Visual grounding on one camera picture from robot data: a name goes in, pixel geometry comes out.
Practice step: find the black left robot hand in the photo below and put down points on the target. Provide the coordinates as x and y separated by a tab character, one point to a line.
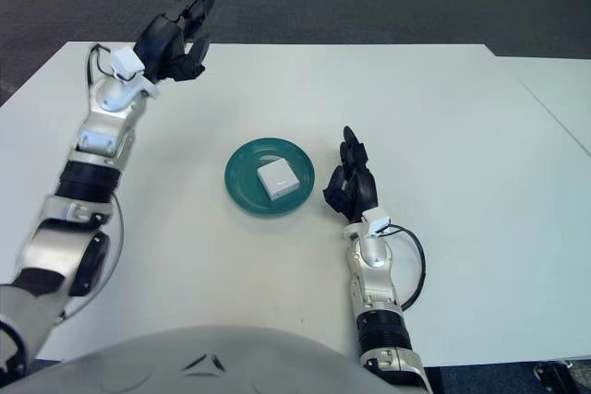
164	43

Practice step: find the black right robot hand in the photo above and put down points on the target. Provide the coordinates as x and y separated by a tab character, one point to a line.
360	186

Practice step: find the white square charger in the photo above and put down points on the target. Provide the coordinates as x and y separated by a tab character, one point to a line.
277	178

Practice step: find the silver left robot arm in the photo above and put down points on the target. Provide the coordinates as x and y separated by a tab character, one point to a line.
92	158

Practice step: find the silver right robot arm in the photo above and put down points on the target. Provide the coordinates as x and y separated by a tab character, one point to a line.
376	283

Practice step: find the teal round plate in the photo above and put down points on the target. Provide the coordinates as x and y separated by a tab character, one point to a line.
240	182

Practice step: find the grey robot torso shell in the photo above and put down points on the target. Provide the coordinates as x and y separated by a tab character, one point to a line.
194	366

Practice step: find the black metal stand base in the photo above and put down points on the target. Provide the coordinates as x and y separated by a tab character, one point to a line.
558	378

